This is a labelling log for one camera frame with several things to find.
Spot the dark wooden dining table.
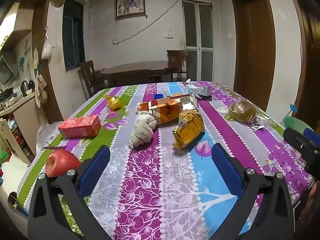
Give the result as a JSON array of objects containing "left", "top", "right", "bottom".
[{"left": 96, "top": 60, "right": 187, "bottom": 87}]

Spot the black kettle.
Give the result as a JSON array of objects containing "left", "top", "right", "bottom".
[{"left": 20, "top": 80, "right": 35, "bottom": 97}]

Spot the person's right forearm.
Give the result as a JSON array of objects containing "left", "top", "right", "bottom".
[{"left": 297, "top": 180, "right": 320, "bottom": 240}]

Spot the dark window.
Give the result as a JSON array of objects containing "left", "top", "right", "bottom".
[{"left": 62, "top": 0, "right": 85, "bottom": 72}]

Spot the red paper carton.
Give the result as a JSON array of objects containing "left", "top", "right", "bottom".
[{"left": 58, "top": 114, "right": 102, "bottom": 139}]

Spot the frosted glass door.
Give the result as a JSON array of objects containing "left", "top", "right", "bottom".
[{"left": 182, "top": 0, "right": 214, "bottom": 82}]

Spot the orange carton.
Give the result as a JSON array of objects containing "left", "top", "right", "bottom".
[{"left": 149, "top": 100, "right": 187, "bottom": 125}]

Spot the brown wooden door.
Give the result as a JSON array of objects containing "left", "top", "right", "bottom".
[{"left": 231, "top": 0, "right": 275, "bottom": 110}]

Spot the wooden chair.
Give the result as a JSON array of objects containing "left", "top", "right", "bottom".
[
  {"left": 166, "top": 49, "right": 189, "bottom": 82},
  {"left": 79, "top": 60, "right": 105, "bottom": 98}
]

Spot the hanging white plastic bag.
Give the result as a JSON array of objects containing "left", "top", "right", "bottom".
[{"left": 41, "top": 26, "right": 54, "bottom": 60}]

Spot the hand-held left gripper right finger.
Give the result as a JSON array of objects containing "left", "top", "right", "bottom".
[{"left": 211, "top": 143, "right": 295, "bottom": 240}]

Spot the small yellow foil wrapper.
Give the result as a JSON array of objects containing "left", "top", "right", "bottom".
[{"left": 104, "top": 94, "right": 125, "bottom": 110}]

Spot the tissue pack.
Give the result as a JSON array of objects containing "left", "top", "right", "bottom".
[{"left": 185, "top": 79, "right": 212, "bottom": 100}]

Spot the bread in clear plastic bag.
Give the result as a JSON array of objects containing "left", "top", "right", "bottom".
[{"left": 225, "top": 100, "right": 275, "bottom": 130}]

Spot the red apple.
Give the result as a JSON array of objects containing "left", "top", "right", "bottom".
[{"left": 45, "top": 150, "right": 81, "bottom": 178}]

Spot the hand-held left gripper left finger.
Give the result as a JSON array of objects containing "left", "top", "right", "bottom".
[{"left": 27, "top": 145, "right": 112, "bottom": 240}]

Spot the hanging beige cloth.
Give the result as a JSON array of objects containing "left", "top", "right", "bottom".
[{"left": 34, "top": 70, "right": 48, "bottom": 108}]

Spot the framed wall picture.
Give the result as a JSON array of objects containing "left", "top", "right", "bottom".
[{"left": 114, "top": 0, "right": 146, "bottom": 20}]

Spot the open dark wooden door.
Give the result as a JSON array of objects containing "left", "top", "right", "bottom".
[{"left": 287, "top": 0, "right": 320, "bottom": 130}]

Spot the kitchen counter cabinet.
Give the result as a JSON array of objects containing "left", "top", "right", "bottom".
[{"left": 0, "top": 90, "right": 38, "bottom": 165}]

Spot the green trash bin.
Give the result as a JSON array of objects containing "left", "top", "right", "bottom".
[{"left": 281, "top": 116, "right": 314, "bottom": 133}]

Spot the white wall cable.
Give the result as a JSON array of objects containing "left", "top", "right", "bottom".
[{"left": 112, "top": 0, "right": 184, "bottom": 45}]

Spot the golden plastic package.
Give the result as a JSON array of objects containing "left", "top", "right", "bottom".
[{"left": 172, "top": 109, "right": 205, "bottom": 150}]

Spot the striped floral tablecloth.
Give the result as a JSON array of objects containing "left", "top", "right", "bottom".
[{"left": 16, "top": 81, "right": 315, "bottom": 240}]

